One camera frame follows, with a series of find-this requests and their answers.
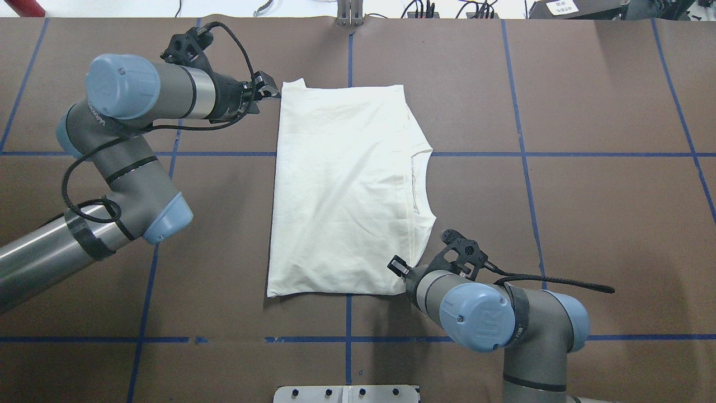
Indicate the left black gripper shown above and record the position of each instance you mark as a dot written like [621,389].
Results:
[228,98]

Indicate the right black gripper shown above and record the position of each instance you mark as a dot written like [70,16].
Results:
[408,278]

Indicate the cream long-sleeve cat shirt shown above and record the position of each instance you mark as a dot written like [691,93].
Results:
[350,191]

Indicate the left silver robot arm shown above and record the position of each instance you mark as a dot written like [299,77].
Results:
[116,191]

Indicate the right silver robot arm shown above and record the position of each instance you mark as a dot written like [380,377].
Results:
[480,308]

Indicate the red cylindrical bottle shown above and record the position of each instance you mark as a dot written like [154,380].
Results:
[27,8]

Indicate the black device white label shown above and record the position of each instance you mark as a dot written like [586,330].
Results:
[577,10]

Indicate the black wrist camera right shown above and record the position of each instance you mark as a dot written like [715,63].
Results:
[461,256]

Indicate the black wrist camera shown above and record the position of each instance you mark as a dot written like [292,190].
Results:
[461,256]
[188,49]

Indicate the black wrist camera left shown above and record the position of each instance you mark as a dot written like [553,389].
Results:
[188,49]

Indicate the white camera post base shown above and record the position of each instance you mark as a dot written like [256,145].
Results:
[348,393]

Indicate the aluminium frame post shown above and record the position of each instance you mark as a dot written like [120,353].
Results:
[350,13]

